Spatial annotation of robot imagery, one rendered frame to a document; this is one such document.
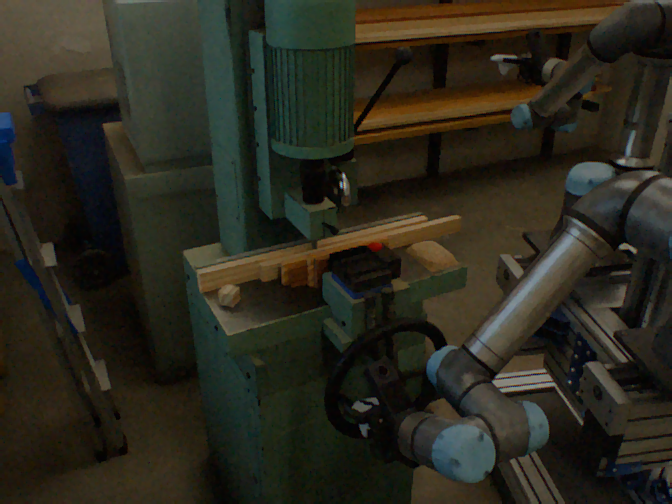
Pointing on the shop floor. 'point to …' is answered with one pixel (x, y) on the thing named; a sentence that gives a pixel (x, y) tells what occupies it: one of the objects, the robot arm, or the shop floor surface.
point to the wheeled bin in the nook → (87, 166)
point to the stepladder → (55, 302)
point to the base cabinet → (291, 433)
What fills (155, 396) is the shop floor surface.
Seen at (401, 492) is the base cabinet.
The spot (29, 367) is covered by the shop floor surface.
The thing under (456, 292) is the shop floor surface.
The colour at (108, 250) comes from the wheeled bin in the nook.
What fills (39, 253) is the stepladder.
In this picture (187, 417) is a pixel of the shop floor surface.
